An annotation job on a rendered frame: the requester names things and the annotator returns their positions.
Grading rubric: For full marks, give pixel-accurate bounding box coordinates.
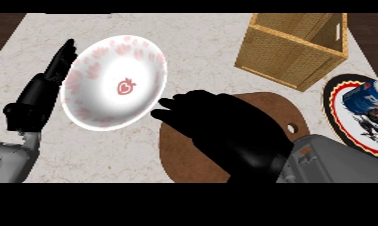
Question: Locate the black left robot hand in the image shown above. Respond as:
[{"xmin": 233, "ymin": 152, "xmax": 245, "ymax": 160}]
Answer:
[{"xmin": 1, "ymin": 38, "xmax": 79, "ymax": 133}]

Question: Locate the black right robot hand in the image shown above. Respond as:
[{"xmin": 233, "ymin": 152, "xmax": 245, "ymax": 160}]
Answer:
[{"xmin": 149, "ymin": 89, "xmax": 295, "ymax": 184}]

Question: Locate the brown wooden cutting board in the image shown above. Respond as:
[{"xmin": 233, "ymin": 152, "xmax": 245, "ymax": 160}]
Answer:
[{"xmin": 158, "ymin": 91, "xmax": 311, "ymax": 184}]

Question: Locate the tan wicker basket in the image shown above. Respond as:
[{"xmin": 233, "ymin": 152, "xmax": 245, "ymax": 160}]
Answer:
[{"xmin": 233, "ymin": 13, "xmax": 349, "ymax": 93}]

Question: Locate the white bowl with pink print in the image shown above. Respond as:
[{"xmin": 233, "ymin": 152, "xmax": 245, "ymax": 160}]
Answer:
[{"xmin": 59, "ymin": 34, "xmax": 168, "ymax": 132}]

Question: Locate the round black-rimmed printed plate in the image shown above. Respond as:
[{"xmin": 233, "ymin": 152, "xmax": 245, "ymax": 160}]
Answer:
[{"xmin": 321, "ymin": 73, "xmax": 378, "ymax": 158}]

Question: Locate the blue can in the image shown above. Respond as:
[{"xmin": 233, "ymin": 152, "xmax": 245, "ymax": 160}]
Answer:
[{"xmin": 341, "ymin": 79, "xmax": 378, "ymax": 115}]

